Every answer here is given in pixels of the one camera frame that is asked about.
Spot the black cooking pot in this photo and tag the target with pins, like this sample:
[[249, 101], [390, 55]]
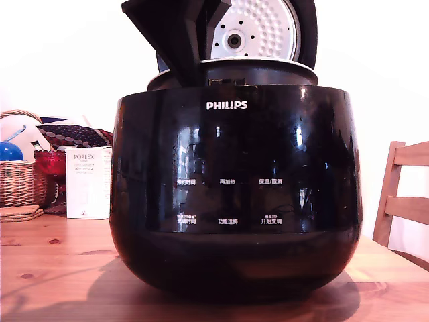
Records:
[[268, 75]]

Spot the white Porlex box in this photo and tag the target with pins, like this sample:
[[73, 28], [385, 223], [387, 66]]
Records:
[[87, 188]]

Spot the white round bag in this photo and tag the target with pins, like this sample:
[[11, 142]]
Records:
[[23, 131]]

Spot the wooden chair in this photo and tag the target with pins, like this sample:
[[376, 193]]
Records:
[[399, 204]]

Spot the dark patterned cloth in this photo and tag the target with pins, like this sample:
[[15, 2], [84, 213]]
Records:
[[73, 134]]

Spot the black Philips rice cooker body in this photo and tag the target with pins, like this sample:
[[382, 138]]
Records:
[[234, 151]]

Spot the woven wicker basket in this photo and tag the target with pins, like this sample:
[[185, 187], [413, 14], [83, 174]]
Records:
[[20, 184]]

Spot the red glass bowl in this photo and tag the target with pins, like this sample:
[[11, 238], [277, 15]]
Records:
[[50, 164]]

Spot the black rice cooker lid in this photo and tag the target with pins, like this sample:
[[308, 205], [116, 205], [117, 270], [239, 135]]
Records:
[[306, 30]]

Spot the blue ball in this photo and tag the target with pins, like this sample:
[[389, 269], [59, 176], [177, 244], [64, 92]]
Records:
[[10, 151]]

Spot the stack of cork coasters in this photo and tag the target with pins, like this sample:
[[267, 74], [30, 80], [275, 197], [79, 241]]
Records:
[[20, 213]]

